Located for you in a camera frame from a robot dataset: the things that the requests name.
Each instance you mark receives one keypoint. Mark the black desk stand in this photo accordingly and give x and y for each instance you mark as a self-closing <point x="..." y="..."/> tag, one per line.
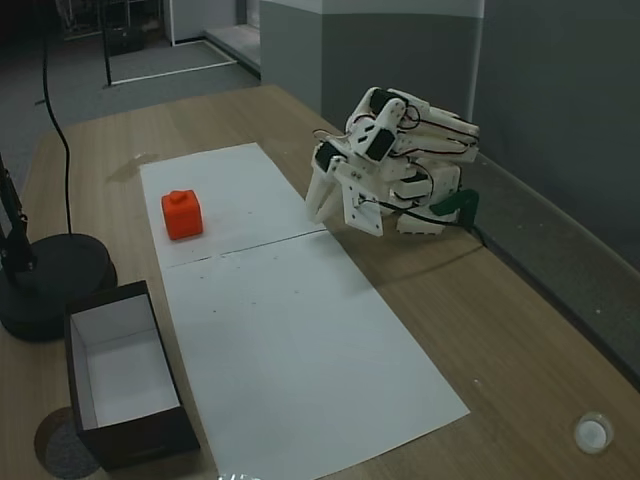
<point x="60" y="285"/>

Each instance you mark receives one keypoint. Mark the brown cardboard box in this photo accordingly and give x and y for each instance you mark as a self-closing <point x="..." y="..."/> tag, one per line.
<point x="130" y="435"/>

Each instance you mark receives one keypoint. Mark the white paper sheet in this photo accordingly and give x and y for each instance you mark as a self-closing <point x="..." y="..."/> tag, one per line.
<point x="300" y="360"/>
<point x="240" y="200"/>

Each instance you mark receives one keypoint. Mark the green table clamp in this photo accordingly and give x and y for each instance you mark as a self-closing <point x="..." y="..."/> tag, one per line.
<point x="457" y="202"/>

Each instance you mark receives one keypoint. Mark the white gripper camera mount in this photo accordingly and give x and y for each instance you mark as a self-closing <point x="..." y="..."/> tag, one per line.
<point x="367" y="215"/>

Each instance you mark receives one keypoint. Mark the orange cube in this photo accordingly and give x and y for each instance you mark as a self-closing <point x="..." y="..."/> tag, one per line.
<point x="184" y="217"/>

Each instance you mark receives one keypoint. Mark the white round table cap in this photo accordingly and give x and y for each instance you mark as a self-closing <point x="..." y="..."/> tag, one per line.
<point x="593" y="433"/>

